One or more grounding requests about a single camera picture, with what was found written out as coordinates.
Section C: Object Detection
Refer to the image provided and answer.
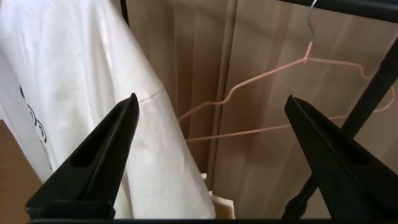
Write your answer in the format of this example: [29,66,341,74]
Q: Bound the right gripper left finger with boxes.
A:
[25,92,140,220]

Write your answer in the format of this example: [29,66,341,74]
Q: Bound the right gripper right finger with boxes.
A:
[284,95,398,220]

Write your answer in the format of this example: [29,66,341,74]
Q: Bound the white printed T-shirt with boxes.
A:
[0,0,217,220]

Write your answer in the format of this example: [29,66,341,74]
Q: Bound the pink clothes hanger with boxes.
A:
[178,0,396,144]

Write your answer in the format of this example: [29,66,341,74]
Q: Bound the black clothes rack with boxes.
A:
[119,0,398,220]

